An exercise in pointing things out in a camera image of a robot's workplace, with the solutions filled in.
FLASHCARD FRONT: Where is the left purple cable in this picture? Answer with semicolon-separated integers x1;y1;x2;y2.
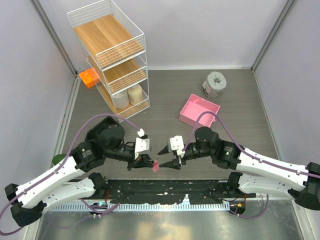
0;113;142;236

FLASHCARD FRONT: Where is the white toilet paper roll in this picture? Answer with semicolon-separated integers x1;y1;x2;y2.
111;90;130;109

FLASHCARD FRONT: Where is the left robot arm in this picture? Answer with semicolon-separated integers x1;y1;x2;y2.
5;124;155;227

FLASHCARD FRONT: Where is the green lime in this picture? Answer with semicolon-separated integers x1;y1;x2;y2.
51;153;66;166

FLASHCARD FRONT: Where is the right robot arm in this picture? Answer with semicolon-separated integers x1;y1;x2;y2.
159;126;320;211

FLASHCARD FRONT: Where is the white wire shelf rack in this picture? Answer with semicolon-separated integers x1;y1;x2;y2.
67;0;150;119

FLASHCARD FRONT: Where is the pink plastic box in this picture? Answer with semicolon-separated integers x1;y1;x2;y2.
179;94;221;128

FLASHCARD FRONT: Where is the cream lotion bottle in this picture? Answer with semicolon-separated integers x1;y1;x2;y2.
127;84;144;106

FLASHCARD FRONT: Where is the purple cable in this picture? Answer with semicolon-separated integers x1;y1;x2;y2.
0;113;142;236
181;111;320;176

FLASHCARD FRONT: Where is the grey wrapped paper roll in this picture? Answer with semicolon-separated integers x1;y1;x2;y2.
202;71;227;99

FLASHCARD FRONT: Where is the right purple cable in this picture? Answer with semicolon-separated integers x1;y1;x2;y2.
181;111;320;176

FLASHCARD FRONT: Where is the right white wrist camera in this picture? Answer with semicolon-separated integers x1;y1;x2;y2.
167;135;185;158

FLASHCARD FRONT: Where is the orange plastic crate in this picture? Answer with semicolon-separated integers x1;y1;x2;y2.
78;67;100;89

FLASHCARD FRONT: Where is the white slotted cable duct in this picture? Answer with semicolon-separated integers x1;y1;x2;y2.
49;200;230;212

